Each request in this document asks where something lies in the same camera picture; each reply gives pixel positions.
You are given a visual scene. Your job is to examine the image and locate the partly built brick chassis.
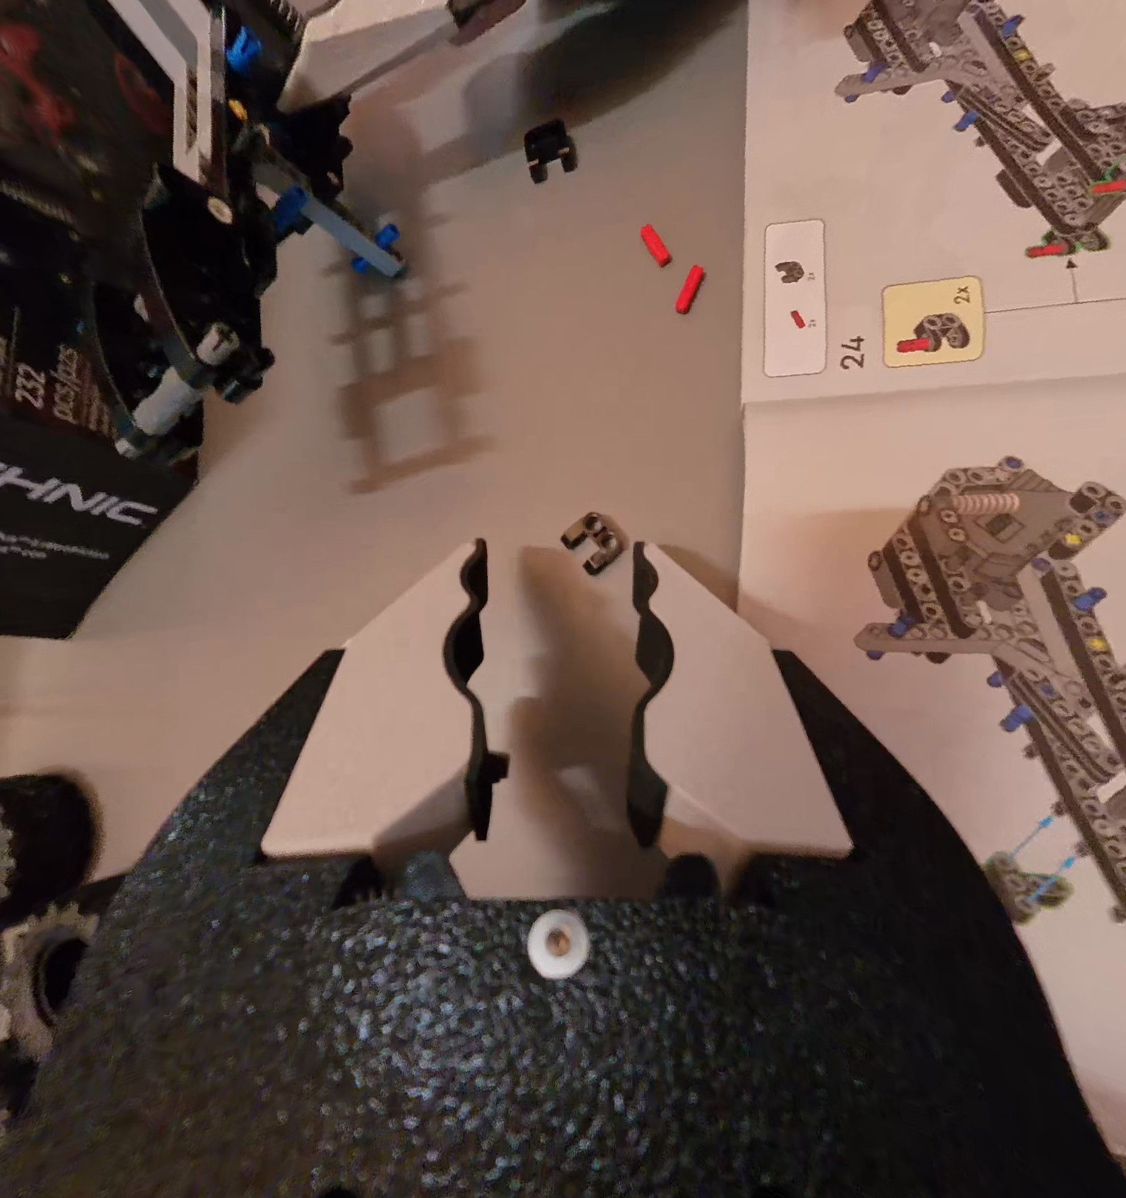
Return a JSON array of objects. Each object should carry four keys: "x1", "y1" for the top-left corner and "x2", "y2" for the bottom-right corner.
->
[{"x1": 112, "y1": 26, "x2": 407, "y2": 463}]

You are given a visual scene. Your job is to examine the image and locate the building instruction booklet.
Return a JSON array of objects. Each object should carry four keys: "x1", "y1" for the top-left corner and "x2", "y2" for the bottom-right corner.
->
[{"x1": 739, "y1": 0, "x2": 1126, "y2": 937}]

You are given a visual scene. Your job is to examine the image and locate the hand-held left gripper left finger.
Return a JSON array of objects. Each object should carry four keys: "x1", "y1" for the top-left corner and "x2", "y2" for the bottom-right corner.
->
[{"x1": 262, "y1": 538, "x2": 512, "y2": 900}]

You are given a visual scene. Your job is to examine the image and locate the black angled connector brick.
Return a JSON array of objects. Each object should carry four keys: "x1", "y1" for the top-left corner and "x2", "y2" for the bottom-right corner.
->
[
  {"x1": 521, "y1": 118, "x2": 580, "y2": 185},
  {"x1": 562, "y1": 513, "x2": 628, "y2": 575}
]

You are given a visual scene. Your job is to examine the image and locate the black toy set box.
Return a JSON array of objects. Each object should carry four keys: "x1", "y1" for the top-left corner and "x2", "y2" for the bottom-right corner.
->
[{"x1": 0, "y1": 0, "x2": 210, "y2": 640}]

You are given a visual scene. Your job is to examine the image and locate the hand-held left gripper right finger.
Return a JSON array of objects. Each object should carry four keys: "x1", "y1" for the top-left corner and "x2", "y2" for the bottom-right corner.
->
[{"x1": 627, "y1": 542, "x2": 853, "y2": 896}]

